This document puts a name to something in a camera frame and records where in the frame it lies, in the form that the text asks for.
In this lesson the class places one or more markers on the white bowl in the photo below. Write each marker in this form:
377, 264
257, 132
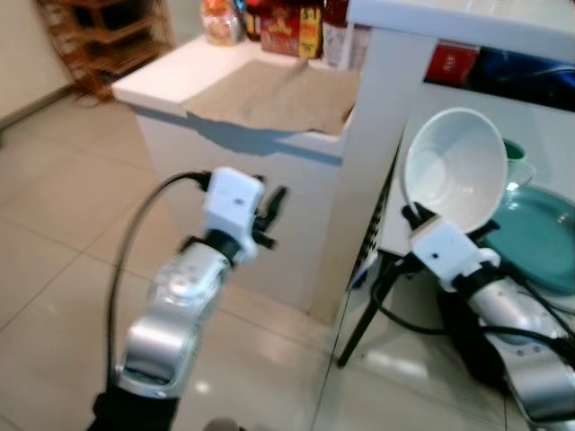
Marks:
458, 166

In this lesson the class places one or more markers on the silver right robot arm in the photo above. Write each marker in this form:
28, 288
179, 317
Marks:
530, 359

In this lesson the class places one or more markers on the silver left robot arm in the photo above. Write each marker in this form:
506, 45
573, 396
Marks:
171, 305

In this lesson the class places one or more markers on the teal plate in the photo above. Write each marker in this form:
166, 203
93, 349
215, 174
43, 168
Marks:
539, 238

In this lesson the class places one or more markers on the teal mug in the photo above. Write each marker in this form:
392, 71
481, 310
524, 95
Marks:
515, 162

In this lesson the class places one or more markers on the low white counter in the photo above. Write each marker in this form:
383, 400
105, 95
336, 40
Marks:
180, 153

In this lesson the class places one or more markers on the beige cloth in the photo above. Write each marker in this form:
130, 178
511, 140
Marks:
278, 99

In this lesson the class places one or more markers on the tall white bar counter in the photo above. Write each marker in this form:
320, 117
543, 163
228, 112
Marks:
395, 108

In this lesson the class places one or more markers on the black table leg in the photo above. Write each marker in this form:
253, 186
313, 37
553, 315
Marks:
359, 328

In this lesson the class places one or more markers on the red and yellow food box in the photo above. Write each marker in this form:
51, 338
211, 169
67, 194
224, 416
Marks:
281, 29

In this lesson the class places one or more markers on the yellow food package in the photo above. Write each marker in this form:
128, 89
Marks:
311, 32

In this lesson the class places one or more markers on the dark blue bag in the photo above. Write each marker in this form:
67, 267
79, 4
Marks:
530, 79

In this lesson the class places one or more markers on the white food package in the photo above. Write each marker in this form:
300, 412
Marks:
340, 43

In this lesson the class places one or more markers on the clear bread bag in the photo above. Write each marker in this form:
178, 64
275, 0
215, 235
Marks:
220, 22

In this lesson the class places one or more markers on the wooden shelf rack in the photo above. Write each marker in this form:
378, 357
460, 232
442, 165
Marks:
108, 45

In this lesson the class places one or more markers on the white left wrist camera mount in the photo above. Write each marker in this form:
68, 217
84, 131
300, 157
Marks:
232, 202

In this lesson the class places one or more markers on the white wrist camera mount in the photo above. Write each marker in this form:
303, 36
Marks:
445, 256
232, 202

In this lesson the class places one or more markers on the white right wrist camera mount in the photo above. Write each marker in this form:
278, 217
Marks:
445, 256

